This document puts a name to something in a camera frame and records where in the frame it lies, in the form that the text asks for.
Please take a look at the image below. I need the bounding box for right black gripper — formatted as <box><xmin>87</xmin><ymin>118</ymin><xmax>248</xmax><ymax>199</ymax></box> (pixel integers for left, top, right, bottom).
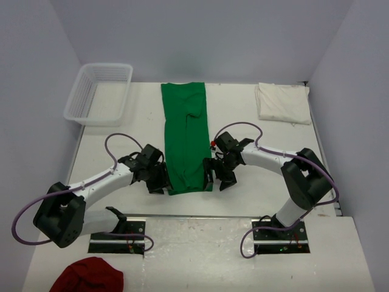
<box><xmin>204</xmin><ymin>156</ymin><xmax>240</xmax><ymax>192</ymax></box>

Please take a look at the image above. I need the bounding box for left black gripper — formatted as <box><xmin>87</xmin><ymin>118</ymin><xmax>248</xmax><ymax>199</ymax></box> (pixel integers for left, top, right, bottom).
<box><xmin>143</xmin><ymin>161</ymin><xmax>173</xmax><ymax>194</ymax></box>

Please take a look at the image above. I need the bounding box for green t shirt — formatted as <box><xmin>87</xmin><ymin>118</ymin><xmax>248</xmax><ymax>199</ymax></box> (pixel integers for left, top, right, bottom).
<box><xmin>160</xmin><ymin>82</ymin><xmax>212</xmax><ymax>196</ymax></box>

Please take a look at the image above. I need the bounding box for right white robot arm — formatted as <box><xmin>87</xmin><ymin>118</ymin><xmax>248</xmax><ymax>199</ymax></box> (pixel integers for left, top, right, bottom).
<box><xmin>203</xmin><ymin>132</ymin><xmax>336</xmax><ymax>239</ymax></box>

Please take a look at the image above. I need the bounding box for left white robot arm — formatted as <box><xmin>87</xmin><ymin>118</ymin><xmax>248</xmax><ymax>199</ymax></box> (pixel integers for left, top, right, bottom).
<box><xmin>33</xmin><ymin>144</ymin><xmax>171</xmax><ymax>248</ymax></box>

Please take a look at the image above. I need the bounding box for folded white t shirt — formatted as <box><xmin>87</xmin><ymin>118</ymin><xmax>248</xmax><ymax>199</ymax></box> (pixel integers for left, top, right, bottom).
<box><xmin>255</xmin><ymin>83</ymin><xmax>312</xmax><ymax>125</ymax></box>

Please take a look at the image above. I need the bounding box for white plastic basket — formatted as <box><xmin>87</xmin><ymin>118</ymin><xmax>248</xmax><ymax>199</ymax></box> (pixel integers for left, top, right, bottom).
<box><xmin>63</xmin><ymin>63</ymin><xmax>133</xmax><ymax>127</ymax></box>

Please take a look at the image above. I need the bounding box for red t shirt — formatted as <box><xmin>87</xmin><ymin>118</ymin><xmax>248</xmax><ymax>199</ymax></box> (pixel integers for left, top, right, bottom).
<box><xmin>50</xmin><ymin>257</ymin><xmax>124</xmax><ymax>292</ymax></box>

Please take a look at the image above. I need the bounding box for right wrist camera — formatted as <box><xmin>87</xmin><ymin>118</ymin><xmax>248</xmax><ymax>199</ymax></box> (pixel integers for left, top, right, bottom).
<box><xmin>210</xmin><ymin>141</ymin><xmax>217</xmax><ymax>151</ymax></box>

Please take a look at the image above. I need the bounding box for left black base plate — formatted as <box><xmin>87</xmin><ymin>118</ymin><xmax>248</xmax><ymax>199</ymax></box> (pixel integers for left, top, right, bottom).
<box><xmin>88</xmin><ymin>217</ymin><xmax>150</xmax><ymax>256</ymax></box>

